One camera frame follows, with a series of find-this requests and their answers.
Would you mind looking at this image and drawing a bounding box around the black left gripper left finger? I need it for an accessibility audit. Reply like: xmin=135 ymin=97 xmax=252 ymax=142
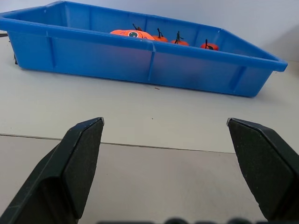
xmin=0 ymin=117 xmax=105 ymax=224

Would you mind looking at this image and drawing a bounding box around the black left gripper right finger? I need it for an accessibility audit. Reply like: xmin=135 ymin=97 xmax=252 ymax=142
xmin=226 ymin=117 xmax=299 ymax=222

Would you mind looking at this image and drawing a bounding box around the small orange tangerine toy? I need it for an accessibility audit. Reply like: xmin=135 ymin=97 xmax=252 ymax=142
xmin=200 ymin=39 xmax=220 ymax=51
xmin=151 ymin=28 xmax=169 ymax=43
xmin=170 ymin=30 xmax=189 ymax=46

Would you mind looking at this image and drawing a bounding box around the blue plastic bin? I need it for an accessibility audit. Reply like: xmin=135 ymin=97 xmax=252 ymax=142
xmin=0 ymin=0 xmax=288 ymax=98

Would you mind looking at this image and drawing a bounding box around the orange fish toy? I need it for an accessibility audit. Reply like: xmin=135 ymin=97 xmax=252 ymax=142
xmin=109 ymin=29 xmax=155 ymax=41

